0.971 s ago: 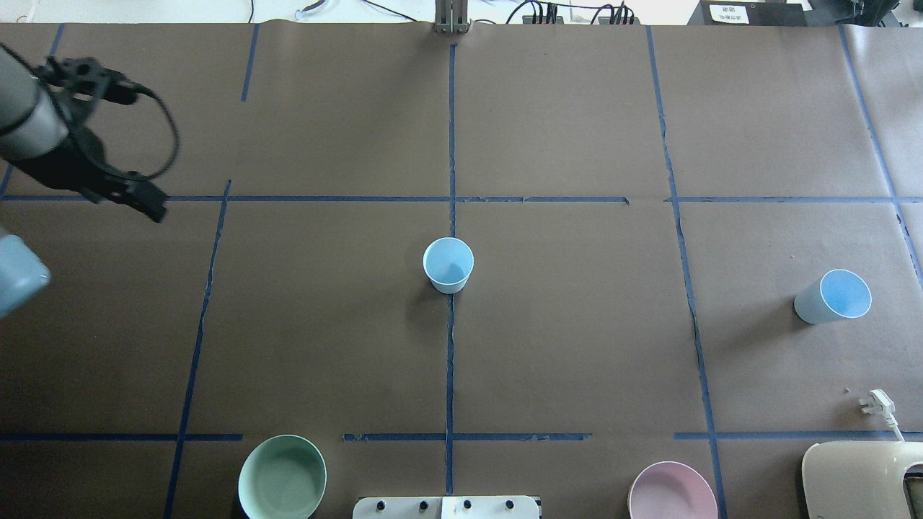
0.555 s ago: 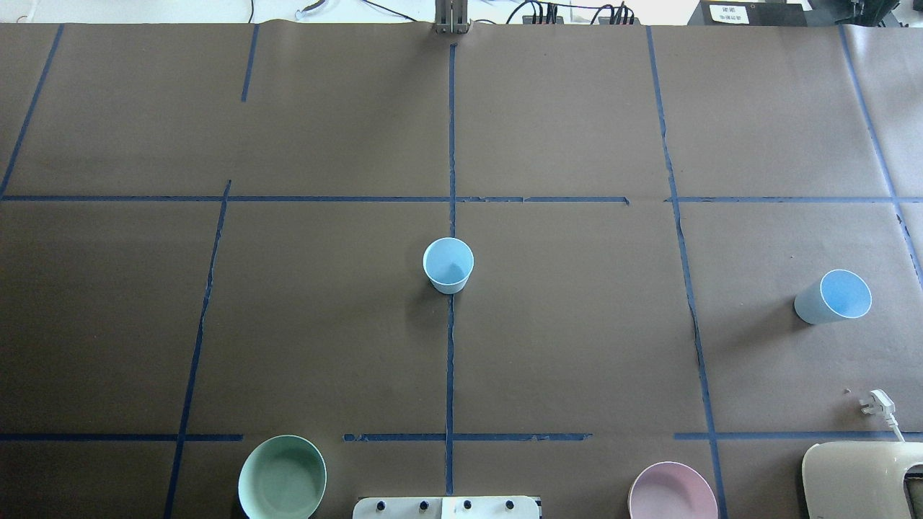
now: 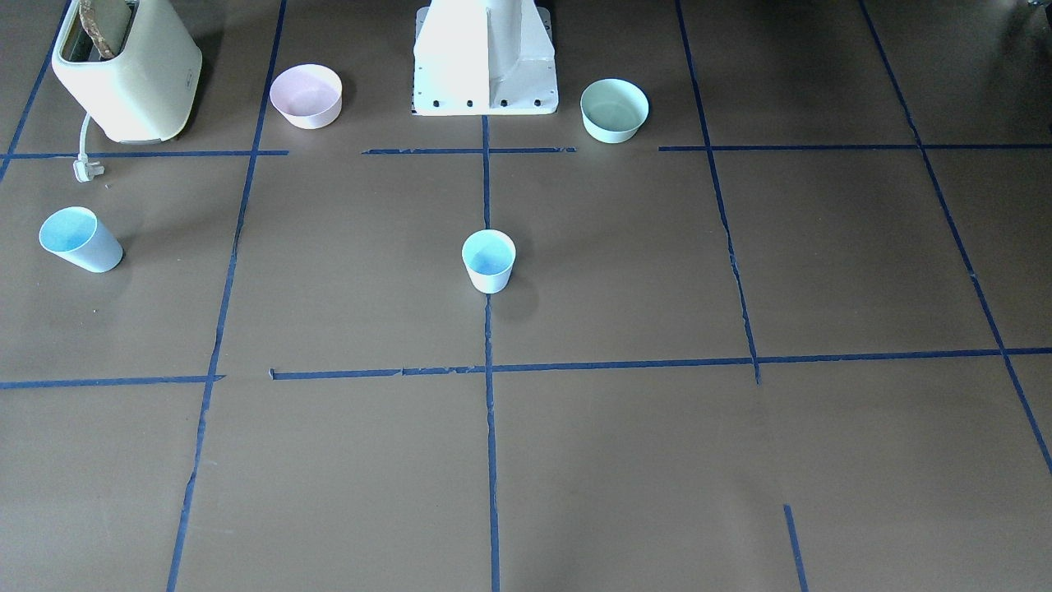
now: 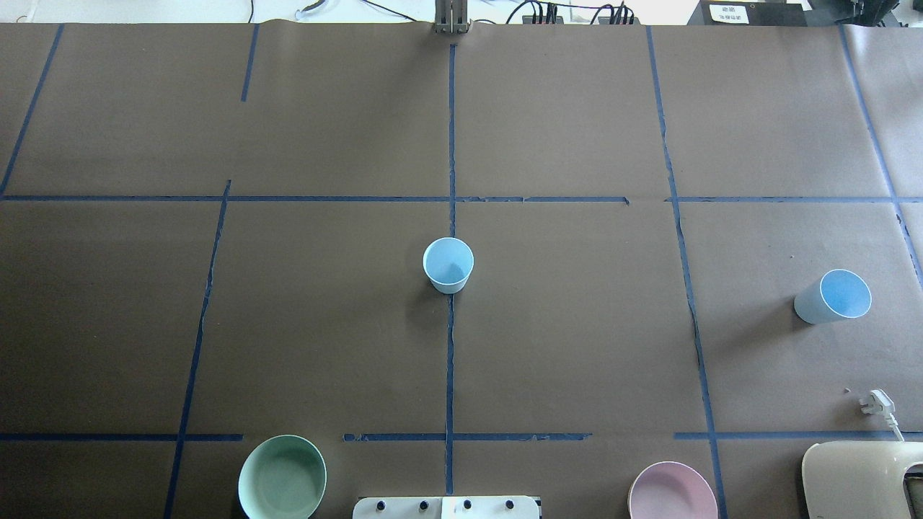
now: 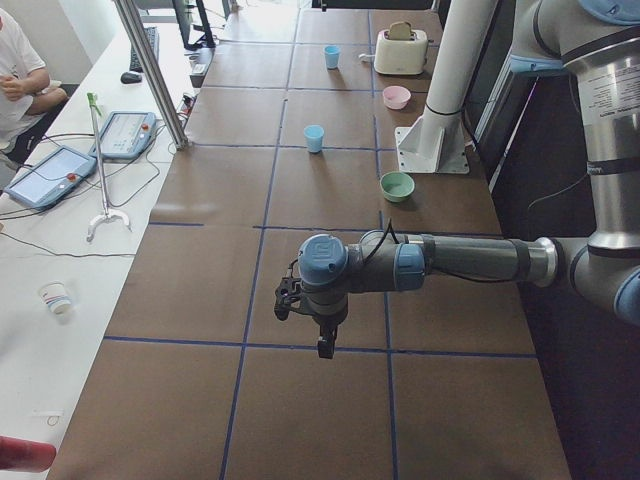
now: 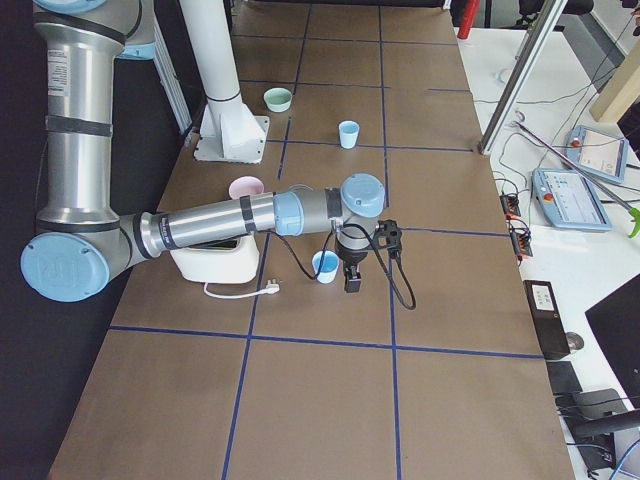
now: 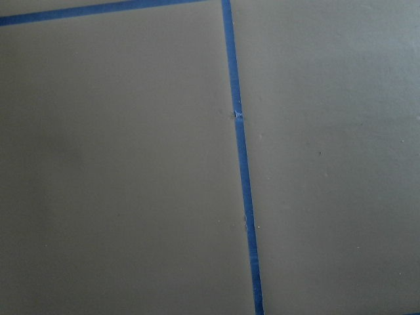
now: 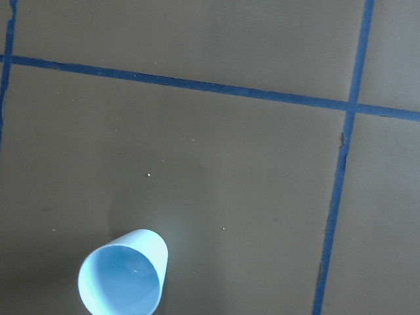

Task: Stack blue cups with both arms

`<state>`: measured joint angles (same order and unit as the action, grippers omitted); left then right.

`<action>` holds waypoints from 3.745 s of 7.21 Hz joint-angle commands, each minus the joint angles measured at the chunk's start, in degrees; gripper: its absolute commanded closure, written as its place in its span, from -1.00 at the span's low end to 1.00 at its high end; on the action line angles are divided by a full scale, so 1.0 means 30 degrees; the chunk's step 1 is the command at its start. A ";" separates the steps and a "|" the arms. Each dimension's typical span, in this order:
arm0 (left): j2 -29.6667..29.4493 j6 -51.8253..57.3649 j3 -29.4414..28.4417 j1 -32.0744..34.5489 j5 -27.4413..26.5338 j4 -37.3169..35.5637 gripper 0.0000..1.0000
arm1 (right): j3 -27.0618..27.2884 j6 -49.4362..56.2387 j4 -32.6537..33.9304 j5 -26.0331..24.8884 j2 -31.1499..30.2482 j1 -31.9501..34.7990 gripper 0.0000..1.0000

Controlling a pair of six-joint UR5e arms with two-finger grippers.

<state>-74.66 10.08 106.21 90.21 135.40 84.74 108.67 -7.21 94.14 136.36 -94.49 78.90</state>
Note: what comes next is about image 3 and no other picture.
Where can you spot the pink bowl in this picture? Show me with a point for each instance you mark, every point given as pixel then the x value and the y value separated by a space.
pixel 309 95

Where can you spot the green bowl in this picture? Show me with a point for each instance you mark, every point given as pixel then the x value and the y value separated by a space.
pixel 613 110

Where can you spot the toast slice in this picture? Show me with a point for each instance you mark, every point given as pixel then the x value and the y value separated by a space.
pixel 107 23

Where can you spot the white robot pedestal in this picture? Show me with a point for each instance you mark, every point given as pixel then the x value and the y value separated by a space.
pixel 476 58

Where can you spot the blue cup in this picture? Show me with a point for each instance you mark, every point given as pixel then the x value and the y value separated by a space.
pixel 488 256
pixel 77 235

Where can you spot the white power plug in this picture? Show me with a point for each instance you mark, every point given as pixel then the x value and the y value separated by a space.
pixel 85 169

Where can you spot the cream toaster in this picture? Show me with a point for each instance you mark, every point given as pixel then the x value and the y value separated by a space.
pixel 145 94

